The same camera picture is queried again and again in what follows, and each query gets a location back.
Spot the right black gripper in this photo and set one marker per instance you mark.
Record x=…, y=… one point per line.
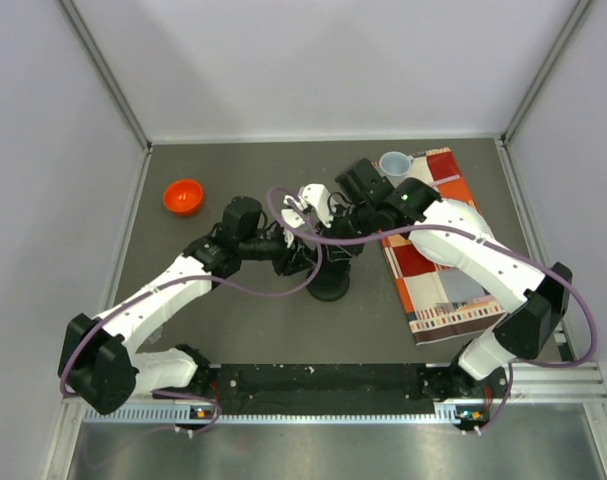
x=346, y=251

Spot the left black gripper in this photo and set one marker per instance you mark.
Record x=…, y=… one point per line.
x=294, y=259

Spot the black phone stand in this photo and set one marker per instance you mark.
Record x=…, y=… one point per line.
x=332, y=282

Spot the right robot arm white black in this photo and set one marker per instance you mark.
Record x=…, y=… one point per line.
x=445, y=232

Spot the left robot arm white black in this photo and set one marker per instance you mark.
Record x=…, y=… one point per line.
x=101, y=361

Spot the light blue cup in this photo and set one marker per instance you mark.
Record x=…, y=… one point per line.
x=395, y=164

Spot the white plate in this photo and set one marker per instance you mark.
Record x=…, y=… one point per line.
x=472, y=216

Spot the patterned orange placemat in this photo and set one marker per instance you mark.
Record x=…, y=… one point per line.
x=439, y=302

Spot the orange bowl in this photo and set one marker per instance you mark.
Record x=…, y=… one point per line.
x=183, y=197

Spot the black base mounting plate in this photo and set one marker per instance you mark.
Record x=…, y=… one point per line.
x=320, y=389

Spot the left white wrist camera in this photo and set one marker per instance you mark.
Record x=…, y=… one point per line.
x=297, y=221

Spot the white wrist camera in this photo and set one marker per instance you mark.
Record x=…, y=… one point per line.
x=297, y=221
x=317, y=198

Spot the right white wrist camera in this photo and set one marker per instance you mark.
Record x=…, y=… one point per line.
x=317, y=198

